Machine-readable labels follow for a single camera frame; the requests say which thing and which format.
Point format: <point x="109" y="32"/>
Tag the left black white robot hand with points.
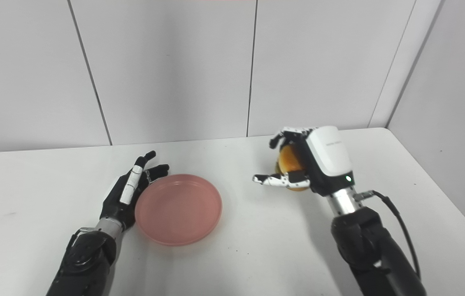
<point x="127" y="193"/>

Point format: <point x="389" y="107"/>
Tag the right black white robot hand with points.
<point x="319" y="160"/>

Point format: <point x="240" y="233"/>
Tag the toy hamburger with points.
<point x="290" y="164"/>

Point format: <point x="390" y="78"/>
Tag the pink round plate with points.
<point x="178" y="209"/>

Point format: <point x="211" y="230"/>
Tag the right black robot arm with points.
<point x="370" y="246"/>

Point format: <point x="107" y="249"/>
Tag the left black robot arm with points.
<point x="86" y="259"/>

